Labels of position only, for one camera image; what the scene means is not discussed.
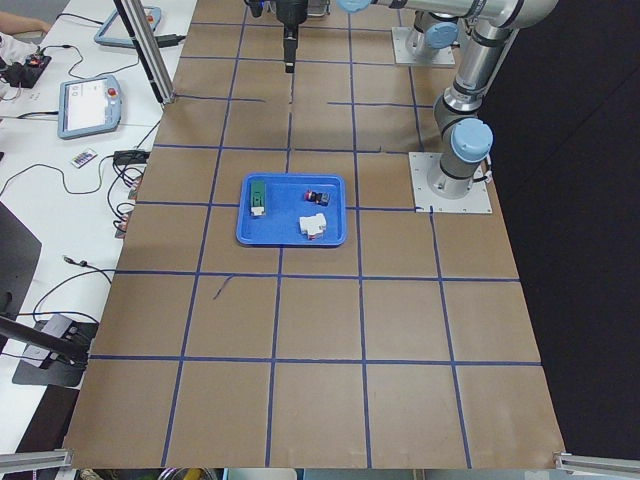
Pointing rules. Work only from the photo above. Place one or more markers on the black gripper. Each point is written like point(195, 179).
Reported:
point(291, 12)

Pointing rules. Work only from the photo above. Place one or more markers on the red push button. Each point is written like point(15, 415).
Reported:
point(318, 198)

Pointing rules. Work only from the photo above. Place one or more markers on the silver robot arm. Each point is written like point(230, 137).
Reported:
point(467, 140)
point(433, 32)

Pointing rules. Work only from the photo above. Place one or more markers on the blue plastic tray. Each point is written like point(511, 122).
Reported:
point(285, 204)

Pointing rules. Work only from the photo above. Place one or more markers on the white circuit breaker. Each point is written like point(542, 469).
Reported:
point(313, 226)

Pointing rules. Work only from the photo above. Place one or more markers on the black power adapter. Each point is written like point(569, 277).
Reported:
point(130, 157)

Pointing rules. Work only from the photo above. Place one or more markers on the near teach pendant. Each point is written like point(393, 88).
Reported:
point(89, 107)

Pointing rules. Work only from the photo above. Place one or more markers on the small remote control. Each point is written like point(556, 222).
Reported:
point(83, 158)

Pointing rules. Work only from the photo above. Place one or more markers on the black electronics box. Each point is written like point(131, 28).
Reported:
point(26, 75)

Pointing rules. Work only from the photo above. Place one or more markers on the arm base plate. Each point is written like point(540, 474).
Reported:
point(435, 192)
point(404, 54)

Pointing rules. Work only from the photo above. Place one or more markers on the aluminium frame post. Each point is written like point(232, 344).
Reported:
point(137, 26)

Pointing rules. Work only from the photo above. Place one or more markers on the black camera stand base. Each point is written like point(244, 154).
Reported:
point(56, 351)

